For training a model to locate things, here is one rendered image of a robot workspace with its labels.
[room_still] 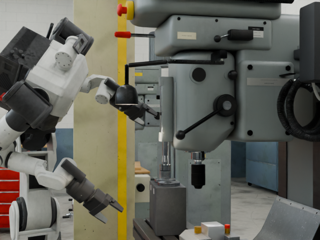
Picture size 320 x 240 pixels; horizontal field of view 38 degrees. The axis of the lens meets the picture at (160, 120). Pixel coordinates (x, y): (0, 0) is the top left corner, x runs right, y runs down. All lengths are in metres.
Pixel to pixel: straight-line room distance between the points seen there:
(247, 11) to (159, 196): 0.78
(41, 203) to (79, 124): 1.25
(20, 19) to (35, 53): 8.93
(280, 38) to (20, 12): 9.44
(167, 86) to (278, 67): 0.36
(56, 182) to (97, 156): 1.49
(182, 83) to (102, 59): 1.82
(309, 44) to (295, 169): 0.56
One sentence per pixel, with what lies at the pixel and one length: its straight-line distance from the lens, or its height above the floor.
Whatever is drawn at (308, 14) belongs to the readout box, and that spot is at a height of 1.70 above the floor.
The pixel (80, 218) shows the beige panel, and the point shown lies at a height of 0.73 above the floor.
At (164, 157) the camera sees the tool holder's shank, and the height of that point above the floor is 1.25.
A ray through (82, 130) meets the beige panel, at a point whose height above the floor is 1.33.
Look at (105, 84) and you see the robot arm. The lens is 2.08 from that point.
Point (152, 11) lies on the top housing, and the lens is 1.42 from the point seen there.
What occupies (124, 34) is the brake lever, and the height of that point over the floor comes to 1.70.
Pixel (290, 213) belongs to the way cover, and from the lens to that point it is 1.73.
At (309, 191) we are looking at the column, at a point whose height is 1.17.
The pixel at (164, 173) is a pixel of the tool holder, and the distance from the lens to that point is 1.95.
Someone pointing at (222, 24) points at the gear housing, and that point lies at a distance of 1.47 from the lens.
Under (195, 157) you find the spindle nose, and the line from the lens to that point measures 1.53.
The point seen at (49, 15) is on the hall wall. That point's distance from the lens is 10.71.
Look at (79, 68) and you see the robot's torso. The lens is 1.80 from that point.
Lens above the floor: 1.41
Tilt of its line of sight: level
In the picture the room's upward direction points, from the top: straight up
